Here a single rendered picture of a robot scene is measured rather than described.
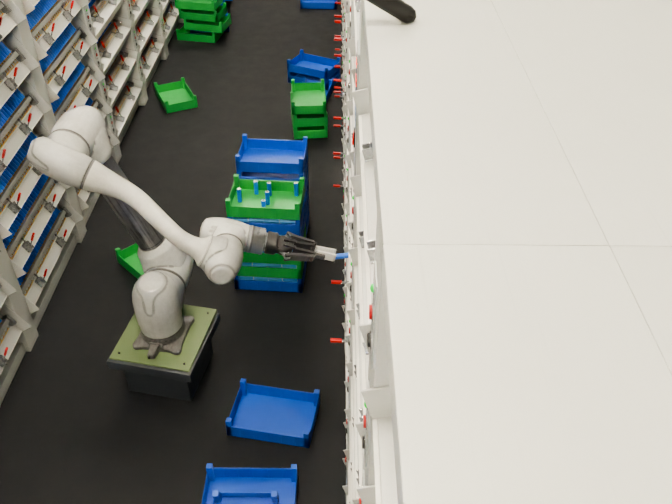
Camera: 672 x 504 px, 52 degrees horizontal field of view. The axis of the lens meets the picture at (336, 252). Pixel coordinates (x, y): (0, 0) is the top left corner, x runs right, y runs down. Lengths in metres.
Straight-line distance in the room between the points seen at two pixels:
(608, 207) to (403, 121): 0.25
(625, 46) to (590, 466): 0.70
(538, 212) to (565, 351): 0.18
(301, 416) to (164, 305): 0.64
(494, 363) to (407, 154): 0.29
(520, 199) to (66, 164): 1.70
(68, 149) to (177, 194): 1.56
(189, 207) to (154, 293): 1.25
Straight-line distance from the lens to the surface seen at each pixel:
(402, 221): 0.64
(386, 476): 0.74
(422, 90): 0.87
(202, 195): 3.70
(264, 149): 3.26
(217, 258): 2.06
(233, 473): 2.45
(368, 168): 1.16
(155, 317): 2.47
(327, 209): 3.53
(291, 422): 2.58
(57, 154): 2.21
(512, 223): 0.65
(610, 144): 0.81
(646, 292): 0.62
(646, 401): 0.53
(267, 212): 2.79
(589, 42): 1.06
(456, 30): 1.05
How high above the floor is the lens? 2.07
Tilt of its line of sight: 39 degrees down
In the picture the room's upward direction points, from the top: 1 degrees clockwise
